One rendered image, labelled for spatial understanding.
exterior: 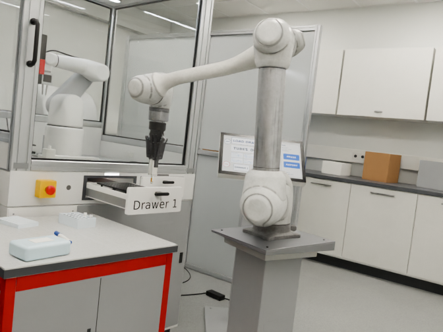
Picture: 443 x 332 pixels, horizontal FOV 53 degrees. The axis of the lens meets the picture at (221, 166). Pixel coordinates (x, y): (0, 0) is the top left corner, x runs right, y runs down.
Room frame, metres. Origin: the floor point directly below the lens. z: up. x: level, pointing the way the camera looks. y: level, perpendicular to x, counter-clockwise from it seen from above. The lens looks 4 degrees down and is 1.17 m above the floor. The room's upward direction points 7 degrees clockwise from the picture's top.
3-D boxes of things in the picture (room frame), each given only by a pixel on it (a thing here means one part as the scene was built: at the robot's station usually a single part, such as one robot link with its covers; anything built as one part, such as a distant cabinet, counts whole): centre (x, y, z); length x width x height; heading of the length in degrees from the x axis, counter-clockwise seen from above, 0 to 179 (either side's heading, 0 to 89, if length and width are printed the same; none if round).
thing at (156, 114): (1.98, 0.30, 1.23); 0.09 x 0.09 x 0.06
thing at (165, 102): (1.97, 0.30, 1.34); 0.13 x 0.11 x 0.16; 163
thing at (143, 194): (1.87, 0.26, 0.87); 0.29 x 0.02 x 0.11; 138
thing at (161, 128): (1.98, 0.30, 1.16); 0.08 x 0.07 x 0.09; 48
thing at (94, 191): (2.01, 0.42, 0.86); 0.40 x 0.26 x 0.06; 48
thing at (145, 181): (2.32, 0.29, 0.87); 0.29 x 0.02 x 0.11; 138
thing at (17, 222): (1.65, 0.73, 0.77); 0.13 x 0.09 x 0.02; 61
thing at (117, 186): (2.01, 0.41, 0.87); 0.22 x 0.18 x 0.06; 48
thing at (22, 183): (2.44, 0.84, 0.87); 1.02 x 0.95 x 0.14; 138
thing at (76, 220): (1.74, 0.54, 0.78); 0.12 x 0.08 x 0.04; 54
